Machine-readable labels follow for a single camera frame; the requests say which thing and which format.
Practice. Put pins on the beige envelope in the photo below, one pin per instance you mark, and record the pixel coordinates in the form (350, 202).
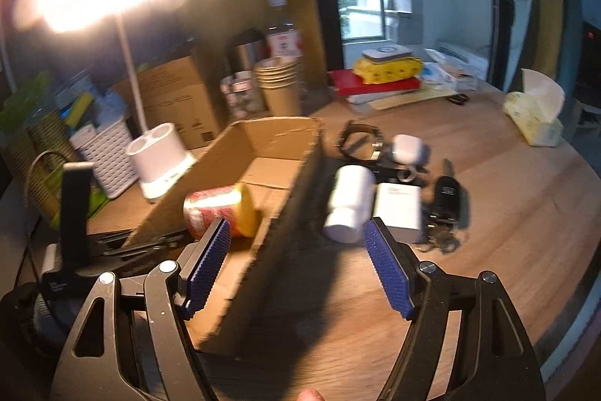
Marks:
(404, 100)

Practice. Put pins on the white woven plastic basket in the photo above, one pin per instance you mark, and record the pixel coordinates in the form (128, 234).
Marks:
(110, 161)

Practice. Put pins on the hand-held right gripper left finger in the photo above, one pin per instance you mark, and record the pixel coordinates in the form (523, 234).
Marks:
(206, 269)

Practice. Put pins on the yellow packet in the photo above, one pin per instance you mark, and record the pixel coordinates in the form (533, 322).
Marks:
(389, 70)

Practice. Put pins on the red book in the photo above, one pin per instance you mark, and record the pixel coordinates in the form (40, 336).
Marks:
(347, 81)

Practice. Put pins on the red can with yellow lid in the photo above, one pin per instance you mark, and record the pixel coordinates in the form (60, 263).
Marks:
(211, 206)

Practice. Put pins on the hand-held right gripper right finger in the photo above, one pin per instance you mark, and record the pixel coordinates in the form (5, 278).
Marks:
(389, 274)

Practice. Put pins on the white oval device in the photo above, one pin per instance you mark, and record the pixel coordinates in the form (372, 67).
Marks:
(385, 53)

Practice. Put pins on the person's right hand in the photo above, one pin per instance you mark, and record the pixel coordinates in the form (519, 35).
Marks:
(311, 395)

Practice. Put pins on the small black device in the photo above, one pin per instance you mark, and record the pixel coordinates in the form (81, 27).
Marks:
(389, 173)

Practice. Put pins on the brown lamp carton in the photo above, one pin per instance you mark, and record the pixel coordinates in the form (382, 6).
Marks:
(178, 100)

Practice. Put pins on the clear plastic water bottle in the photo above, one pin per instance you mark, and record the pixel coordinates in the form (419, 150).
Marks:
(284, 39)

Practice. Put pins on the clear plastic bag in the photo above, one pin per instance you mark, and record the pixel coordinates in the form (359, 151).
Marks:
(110, 105)

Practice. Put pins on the stack of brown paper cups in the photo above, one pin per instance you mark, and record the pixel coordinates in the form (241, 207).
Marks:
(279, 95)

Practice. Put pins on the black television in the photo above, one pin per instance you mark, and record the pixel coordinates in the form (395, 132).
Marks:
(592, 53)

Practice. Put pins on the white earbuds case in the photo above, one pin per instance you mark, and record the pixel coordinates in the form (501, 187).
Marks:
(408, 147)

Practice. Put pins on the white appliance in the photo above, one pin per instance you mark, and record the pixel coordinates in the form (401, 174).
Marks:
(465, 52)

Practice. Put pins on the white plastic bottle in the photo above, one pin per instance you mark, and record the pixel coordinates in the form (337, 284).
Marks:
(350, 194)

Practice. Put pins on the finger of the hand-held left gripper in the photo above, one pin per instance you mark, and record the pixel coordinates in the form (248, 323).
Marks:
(141, 243)
(129, 261)

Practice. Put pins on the patterned glass jar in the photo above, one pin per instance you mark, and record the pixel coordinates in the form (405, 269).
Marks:
(242, 98)

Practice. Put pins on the black car key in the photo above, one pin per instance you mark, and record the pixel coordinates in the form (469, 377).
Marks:
(446, 192)

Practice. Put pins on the cardboard box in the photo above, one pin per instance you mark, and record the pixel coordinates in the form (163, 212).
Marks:
(300, 194)

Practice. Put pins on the yellow tissue pack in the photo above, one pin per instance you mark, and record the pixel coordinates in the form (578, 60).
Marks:
(535, 119)

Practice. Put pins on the white desk lamp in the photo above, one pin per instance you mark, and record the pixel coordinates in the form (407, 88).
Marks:
(155, 156)

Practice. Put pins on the steel thermos flask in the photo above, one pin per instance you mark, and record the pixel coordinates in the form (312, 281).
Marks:
(246, 53)

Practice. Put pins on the yellow green sponge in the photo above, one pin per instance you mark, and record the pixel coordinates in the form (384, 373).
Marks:
(77, 104)

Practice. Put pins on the white paper box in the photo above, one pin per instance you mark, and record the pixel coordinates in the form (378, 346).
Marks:
(446, 74)

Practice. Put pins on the white charger adapter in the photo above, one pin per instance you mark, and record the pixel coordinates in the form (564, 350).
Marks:
(399, 208)

